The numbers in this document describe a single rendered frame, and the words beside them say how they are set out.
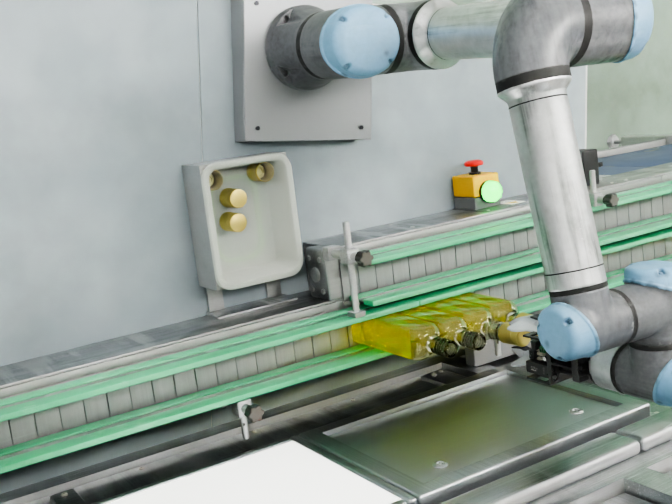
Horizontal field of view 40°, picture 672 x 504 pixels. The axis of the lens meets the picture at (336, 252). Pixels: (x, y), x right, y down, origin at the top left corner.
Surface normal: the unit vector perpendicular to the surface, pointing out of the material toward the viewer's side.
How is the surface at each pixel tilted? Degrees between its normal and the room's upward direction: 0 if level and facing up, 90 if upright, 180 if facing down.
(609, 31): 18
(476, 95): 0
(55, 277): 0
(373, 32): 10
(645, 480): 90
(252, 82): 3
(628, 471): 90
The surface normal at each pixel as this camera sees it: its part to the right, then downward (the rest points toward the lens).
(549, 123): 0.00, 0.00
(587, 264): 0.23, -0.04
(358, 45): 0.38, 0.15
